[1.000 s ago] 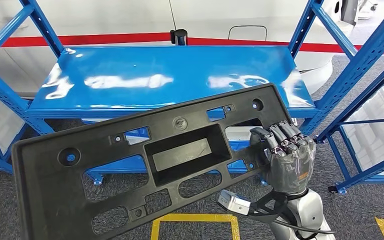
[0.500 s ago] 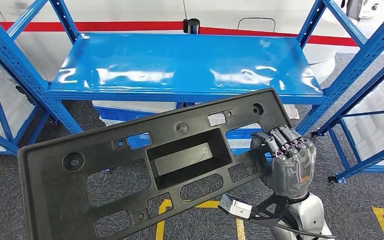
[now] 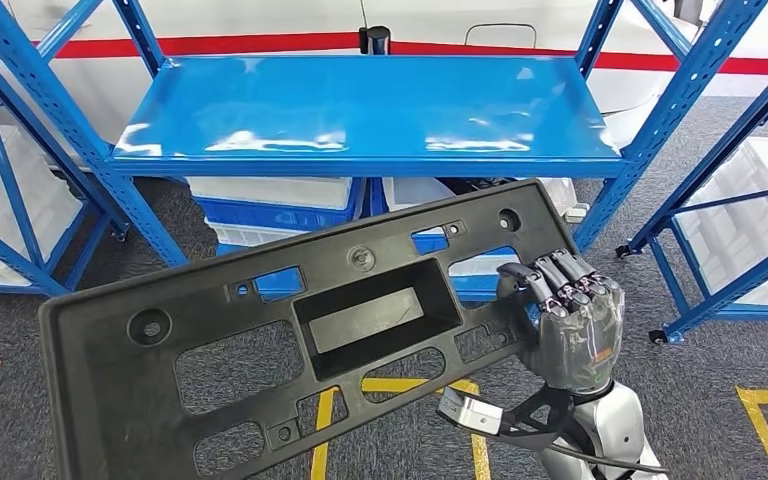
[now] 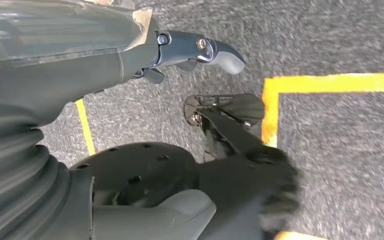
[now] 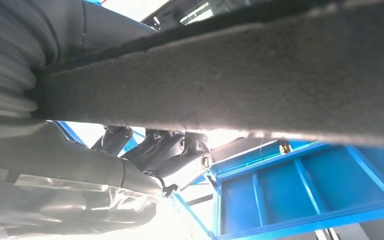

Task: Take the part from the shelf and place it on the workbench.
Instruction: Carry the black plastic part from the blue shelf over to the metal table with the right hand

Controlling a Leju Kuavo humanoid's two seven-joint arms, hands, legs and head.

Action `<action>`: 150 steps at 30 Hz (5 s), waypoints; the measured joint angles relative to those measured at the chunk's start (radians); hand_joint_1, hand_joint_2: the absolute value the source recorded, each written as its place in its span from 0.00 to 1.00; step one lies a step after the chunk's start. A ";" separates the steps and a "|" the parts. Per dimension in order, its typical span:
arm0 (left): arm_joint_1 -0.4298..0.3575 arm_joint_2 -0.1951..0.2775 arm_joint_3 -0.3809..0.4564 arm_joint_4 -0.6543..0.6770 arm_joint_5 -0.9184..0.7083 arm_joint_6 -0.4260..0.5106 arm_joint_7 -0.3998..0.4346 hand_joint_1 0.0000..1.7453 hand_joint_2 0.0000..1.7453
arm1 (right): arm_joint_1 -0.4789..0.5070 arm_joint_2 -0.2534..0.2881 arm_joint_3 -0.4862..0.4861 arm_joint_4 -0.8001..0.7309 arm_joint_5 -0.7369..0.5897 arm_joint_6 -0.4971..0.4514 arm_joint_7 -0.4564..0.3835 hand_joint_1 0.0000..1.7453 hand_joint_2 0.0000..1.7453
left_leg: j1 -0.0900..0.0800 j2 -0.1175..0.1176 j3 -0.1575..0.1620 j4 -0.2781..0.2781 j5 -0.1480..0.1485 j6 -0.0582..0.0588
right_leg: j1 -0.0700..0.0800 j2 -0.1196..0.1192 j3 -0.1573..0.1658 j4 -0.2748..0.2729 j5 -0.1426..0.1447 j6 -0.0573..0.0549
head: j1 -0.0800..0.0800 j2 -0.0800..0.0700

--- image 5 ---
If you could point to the blue metal shelf rack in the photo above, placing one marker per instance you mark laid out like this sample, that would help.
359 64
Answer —
278 192

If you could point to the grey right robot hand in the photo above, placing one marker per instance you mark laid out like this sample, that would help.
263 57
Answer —
62 172

